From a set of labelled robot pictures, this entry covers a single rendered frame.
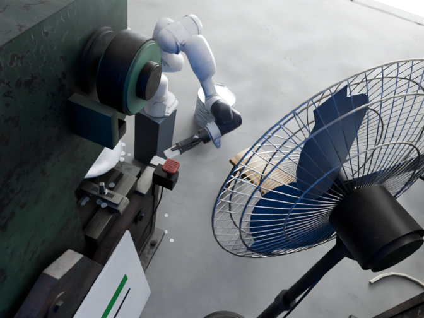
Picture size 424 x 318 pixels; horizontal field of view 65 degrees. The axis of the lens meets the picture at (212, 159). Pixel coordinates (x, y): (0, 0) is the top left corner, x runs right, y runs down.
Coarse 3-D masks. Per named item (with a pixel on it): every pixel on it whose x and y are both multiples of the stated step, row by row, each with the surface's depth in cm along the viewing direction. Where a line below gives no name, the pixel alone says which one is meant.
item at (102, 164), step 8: (120, 144) 135; (104, 152) 131; (112, 152) 132; (120, 152) 132; (96, 160) 127; (104, 160) 128; (96, 168) 125; (104, 168) 126; (88, 176) 122; (96, 176) 123
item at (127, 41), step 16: (128, 32) 73; (112, 48) 69; (128, 48) 69; (112, 64) 69; (128, 64) 68; (112, 80) 69; (80, 96) 73; (112, 96) 72; (80, 112) 73; (96, 112) 71; (112, 112) 72; (80, 128) 77; (96, 128) 75; (112, 128) 74; (112, 144) 78
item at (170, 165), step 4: (168, 160) 137; (172, 160) 137; (164, 164) 135; (168, 164) 135; (172, 164) 136; (176, 164) 136; (164, 168) 134; (168, 168) 134; (172, 168) 134; (176, 168) 135; (168, 172) 133; (172, 172) 133
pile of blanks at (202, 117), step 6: (198, 96) 248; (198, 102) 250; (198, 108) 253; (204, 108) 246; (198, 114) 257; (204, 114) 250; (210, 114) 248; (198, 120) 259; (204, 120) 254; (210, 120) 252; (204, 126) 259
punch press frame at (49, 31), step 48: (0, 0) 57; (48, 0) 60; (96, 0) 68; (0, 48) 50; (48, 48) 60; (96, 48) 72; (0, 96) 54; (48, 96) 65; (96, 96) 81; (0, 144) 58; (48, 144) 71; (96, 144) 94; (0, 192) 63; (48, 192) 79; (0, 240) 68; (48, 240) 88; (0, 288) 75
